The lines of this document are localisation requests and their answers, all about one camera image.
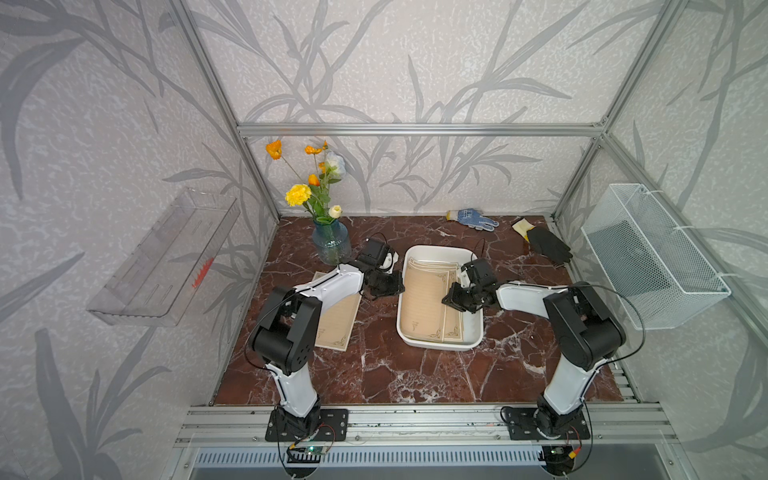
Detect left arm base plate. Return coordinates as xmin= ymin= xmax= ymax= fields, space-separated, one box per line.
xmin=265 ymin=406 xmax=349 ymax=443

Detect clear plastic wall shelf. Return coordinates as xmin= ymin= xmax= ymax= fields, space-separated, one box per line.
xmin=86 ymin=187 xmax=241 ymax=327

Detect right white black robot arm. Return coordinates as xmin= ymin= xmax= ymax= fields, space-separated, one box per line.
xmin=441 ymin=259 xmax=626 ymax=429

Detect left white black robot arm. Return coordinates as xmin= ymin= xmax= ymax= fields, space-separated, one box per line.
xmin=247 ymin=264 xmax=405 ymax=420

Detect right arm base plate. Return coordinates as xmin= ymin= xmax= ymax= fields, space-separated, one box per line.
xmin=500 ymin=406 xmax=591 ymax=441

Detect blue dotted work glove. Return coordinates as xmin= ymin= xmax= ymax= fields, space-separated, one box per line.
xmin=446 ymin=208 xmax=499 ymax=232

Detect stationery sheets in box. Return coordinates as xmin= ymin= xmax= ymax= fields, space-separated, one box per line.
xmin=399 ymin=258 xmax=464 ymax=343

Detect white wire mesh basket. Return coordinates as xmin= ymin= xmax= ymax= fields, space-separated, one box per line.
xmin=581 ymin=183 xmax=731 ymax=331

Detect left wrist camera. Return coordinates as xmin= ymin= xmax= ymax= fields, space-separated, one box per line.
xmin=356 ymin=238 xmax=398 ymax=273

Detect white storage box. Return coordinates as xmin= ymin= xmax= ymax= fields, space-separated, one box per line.
xmin=396 ymin=245 xmax=483 ymax=351

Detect aluminium front rail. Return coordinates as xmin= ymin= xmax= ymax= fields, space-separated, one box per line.
xmin=174 ymin=402 xmax=679 ymax=448

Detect glass vase with flowers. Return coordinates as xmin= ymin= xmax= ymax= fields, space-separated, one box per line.
xmin=265 ymin=140 xmax=351 ymax=266

